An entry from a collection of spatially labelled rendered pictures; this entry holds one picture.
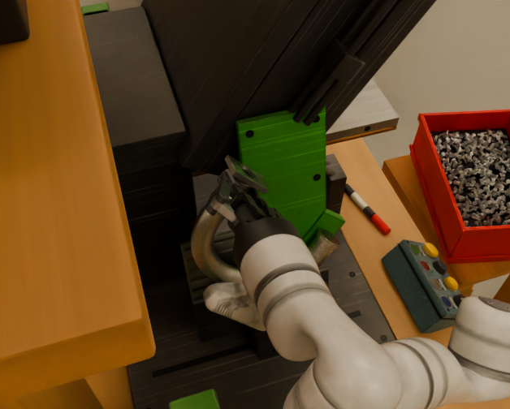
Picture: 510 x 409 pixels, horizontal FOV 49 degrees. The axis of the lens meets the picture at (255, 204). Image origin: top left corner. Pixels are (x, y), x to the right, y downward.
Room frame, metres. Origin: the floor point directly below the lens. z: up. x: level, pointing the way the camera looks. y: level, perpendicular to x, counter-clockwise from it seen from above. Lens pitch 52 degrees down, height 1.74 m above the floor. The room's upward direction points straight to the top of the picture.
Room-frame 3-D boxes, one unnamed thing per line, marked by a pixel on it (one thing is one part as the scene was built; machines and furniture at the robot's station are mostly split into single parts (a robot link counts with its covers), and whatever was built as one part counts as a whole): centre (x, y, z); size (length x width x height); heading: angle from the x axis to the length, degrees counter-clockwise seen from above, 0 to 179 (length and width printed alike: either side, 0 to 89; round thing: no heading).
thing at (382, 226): (0.65, -0.21, 0.91); 0.13 x 0.02 x 0.02; 31
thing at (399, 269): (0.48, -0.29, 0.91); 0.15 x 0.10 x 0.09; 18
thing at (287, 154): (0.52, -0.03, 1.17); 0.13 x 0.12 x 0.20; 18
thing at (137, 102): (0.63, 0.22, 1.07); 0.30 x 0.18 x 0.34; 18
